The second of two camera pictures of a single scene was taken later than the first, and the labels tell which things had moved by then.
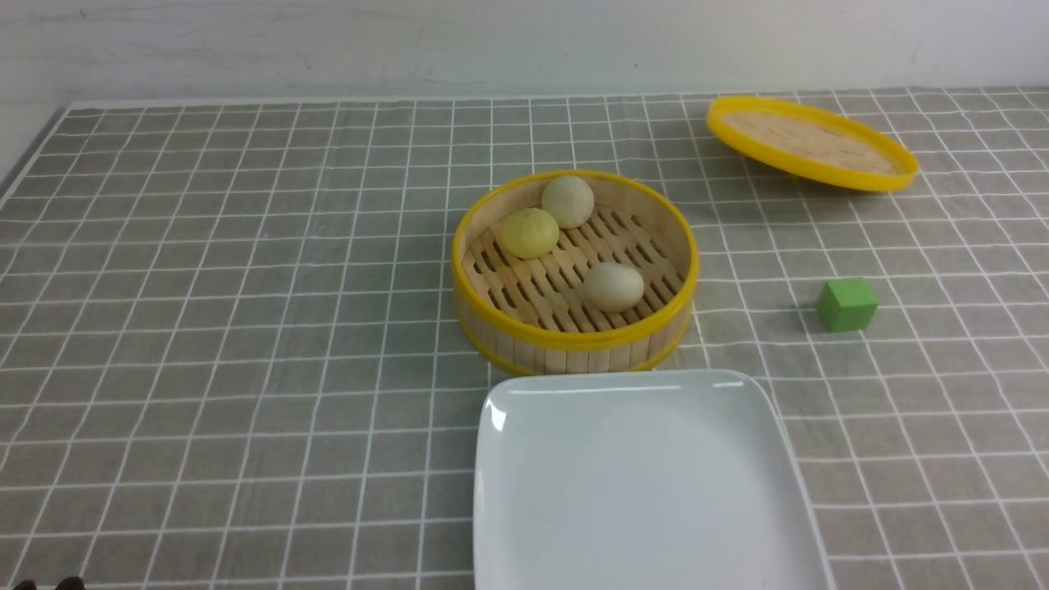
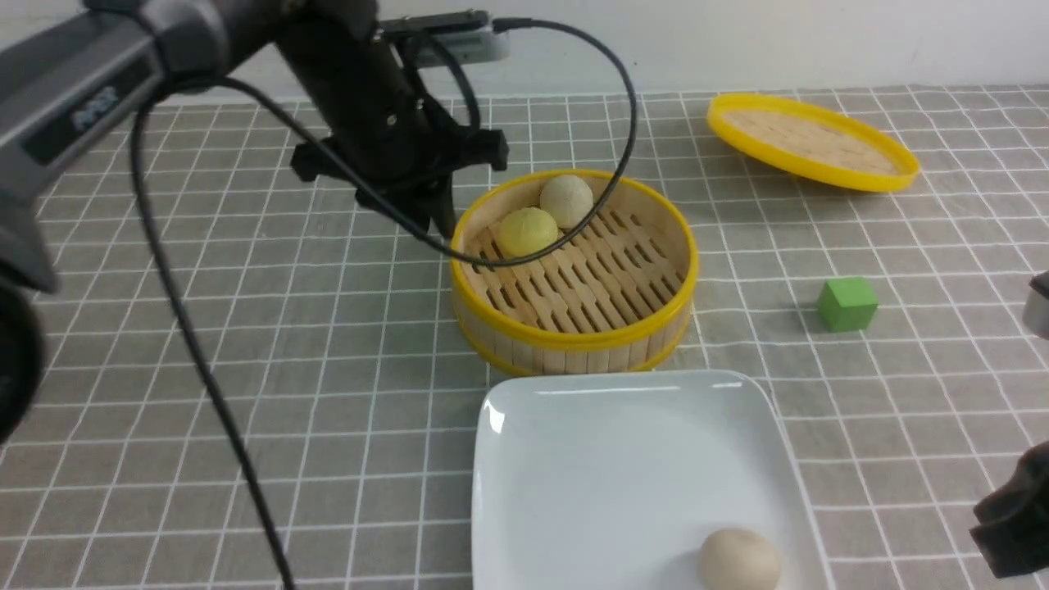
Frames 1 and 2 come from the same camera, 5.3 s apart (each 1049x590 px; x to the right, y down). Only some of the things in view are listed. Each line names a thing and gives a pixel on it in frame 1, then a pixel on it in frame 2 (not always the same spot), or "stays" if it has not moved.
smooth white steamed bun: x=614 y=288 to x=738 y=560
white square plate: x=640 y=479 stays
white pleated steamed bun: x=569 y=200 stays
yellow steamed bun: x=529 y=233 stays
